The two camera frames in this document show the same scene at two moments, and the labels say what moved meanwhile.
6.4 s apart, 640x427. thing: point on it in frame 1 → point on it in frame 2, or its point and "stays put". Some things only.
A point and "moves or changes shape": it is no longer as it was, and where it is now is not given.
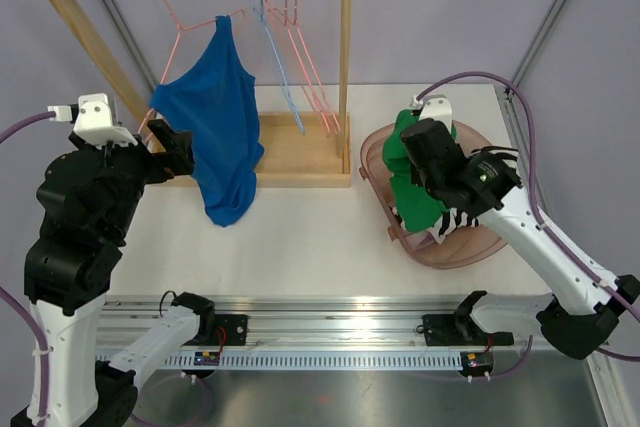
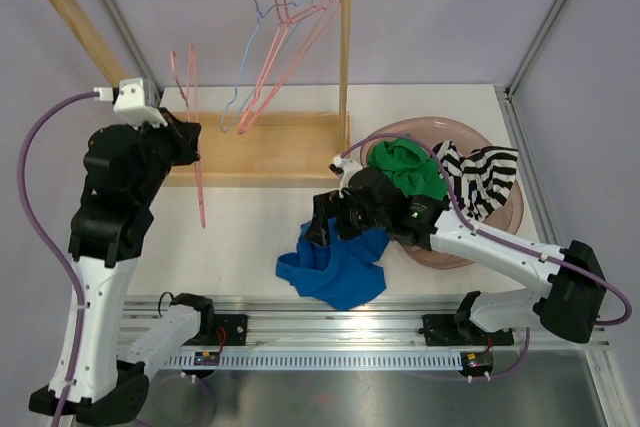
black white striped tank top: (448, 223) moves or changes shape
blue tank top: (214, 103) → (341, 274)
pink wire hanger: (295, 24) → (302, 34)
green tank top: (415, 210) moves or changes shape
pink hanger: (300, 67) → (291, 33)
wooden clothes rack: (299, 149) stays put
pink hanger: (181, 28) → (190, 101)
